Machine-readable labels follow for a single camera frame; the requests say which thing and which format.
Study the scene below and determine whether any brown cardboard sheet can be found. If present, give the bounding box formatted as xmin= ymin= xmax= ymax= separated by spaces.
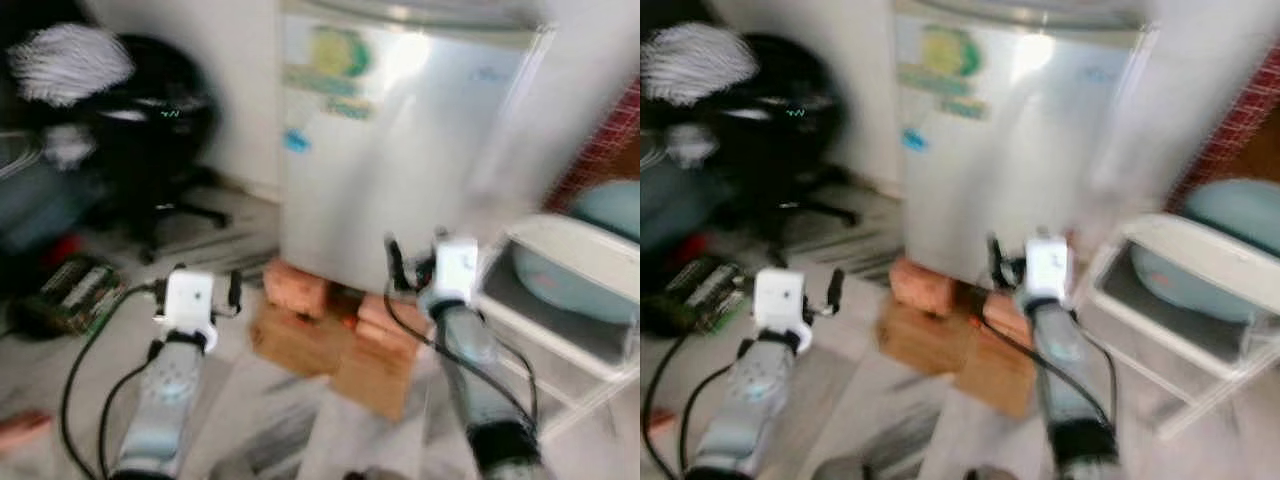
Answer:
xmin=248 ymin=300 xmax=426 ymax=423
xmin=877 ymin=300 xmax=1039 ymax=421

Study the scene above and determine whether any dark green box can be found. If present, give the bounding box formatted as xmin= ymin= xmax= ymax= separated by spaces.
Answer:
xmin=642 ymin=253 xmax=749 ymax=338
xmin=8 ymin=253 xmax=129 ymax=338

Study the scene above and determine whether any white folding chair blue cushion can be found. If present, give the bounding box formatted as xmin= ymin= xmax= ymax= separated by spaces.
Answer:
xmin=478 ymin=178 xmax=641 ymax=443
xmin=1085 ymin=176 xmax=1280 ymax=443

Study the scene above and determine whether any black office chair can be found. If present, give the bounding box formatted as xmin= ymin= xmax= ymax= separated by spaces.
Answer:
xmin=85 ymin=33 xmax=233 ymax=263
xmin=712 ymin=33 xmax=863 ymax=259

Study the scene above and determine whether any blue grey bundle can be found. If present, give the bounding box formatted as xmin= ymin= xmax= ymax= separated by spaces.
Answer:
xmin=640 ymin=150 xmax=716 ymax=251
xmin=0 ymin=155 xmax=106 ymax=256

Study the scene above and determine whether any green yellow door sticker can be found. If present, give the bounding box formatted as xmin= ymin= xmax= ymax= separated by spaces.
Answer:
xmin=897 ymin=25 xmax=989 ymax=123
xmin=283 ymin=27 xmax=379 ymax=123

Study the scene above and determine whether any white striped cloth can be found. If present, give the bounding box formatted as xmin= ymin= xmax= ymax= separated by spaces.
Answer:
xmin=640 ymin=22 xmax=761 ymax=108
xmin=7 ymin=23 xmax=137 ymax=108

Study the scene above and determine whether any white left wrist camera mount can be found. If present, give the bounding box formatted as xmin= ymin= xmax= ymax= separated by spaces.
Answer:
xmin=752 ymin=267 xmax=814 ymax=353
xmin=162 ymin=269 xmax=219 ymax=348

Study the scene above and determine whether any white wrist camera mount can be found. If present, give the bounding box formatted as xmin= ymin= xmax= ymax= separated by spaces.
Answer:
xmin=162 ymin=269 xmax=219 ymax=348
xmin=752 ymin=267 xmax=814 ymax=353
xmin=432 ymin=235 xmax=483 ymax=309
xmin=1022 ymin=232 xmax=1074 ymax=307

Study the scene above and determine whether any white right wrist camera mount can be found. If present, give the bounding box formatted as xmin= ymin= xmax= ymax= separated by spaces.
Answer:
xmin=432 ymin=235 xmax=483 ymax=309
xmin=1022 ymin=232 xmax=1074 ymax=307

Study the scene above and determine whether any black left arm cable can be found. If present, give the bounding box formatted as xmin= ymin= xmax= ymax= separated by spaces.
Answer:
xmin=640 ymin=335 xmax=761 ymax=480
xmin=60 ymin=283 xmax=166 ymax=480

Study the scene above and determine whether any curved grey door handle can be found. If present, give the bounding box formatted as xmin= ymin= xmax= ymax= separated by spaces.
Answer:
xmin=915 ymin=0 xmax=1151 ymax=27
xmin=300 ymin=0 xmax=546 ymax=29

